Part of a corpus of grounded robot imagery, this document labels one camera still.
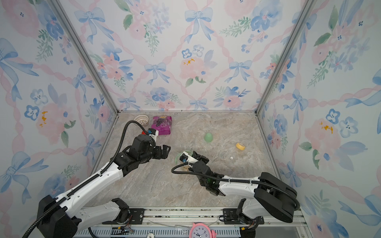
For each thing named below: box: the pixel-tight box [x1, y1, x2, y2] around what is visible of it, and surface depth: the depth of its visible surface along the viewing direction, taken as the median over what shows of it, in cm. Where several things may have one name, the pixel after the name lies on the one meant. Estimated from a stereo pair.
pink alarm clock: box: [189, 222, 217, 238], surface depth 69 cm
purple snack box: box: [151, 115, 173, 136], surface depth 108 cm
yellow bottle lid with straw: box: [235, 142, 246, 151], surface depth 99 cm
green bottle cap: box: [204, 132, 213, 143], surface depth 105 cm
